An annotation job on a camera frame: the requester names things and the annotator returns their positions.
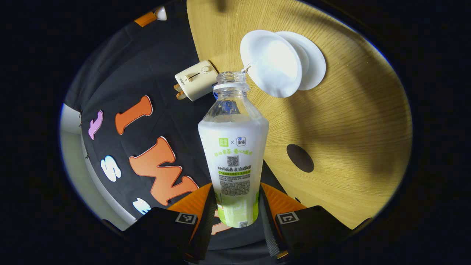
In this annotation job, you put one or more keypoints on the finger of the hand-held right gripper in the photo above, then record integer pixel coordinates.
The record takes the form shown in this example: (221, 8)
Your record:
(146, 18)

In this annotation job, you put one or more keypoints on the plastic water bottle green label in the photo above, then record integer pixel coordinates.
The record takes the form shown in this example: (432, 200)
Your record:
(233, 154)

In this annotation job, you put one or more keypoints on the white saucer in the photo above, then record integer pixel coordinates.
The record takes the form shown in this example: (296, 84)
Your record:
(314, 62)

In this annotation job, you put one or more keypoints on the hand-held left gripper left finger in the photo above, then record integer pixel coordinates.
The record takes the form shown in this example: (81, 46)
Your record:
(206, 235)

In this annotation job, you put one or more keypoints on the white teacup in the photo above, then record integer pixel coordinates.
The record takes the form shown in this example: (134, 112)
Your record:
(272, 62)

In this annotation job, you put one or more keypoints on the toasted bread slice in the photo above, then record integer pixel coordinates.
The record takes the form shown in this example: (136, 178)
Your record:
(177, 88)
(181, 96)

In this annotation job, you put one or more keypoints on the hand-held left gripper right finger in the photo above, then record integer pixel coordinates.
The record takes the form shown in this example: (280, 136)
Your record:
(268, 235)

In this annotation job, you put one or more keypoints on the white toaster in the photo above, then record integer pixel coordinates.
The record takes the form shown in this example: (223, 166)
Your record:
(197, 79)

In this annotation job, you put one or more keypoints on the round dark brown coaster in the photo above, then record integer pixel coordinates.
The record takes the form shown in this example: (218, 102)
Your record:
(300, 158)

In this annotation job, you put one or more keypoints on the black backdrop cloth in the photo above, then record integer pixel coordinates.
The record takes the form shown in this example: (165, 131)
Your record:
(176, 117)

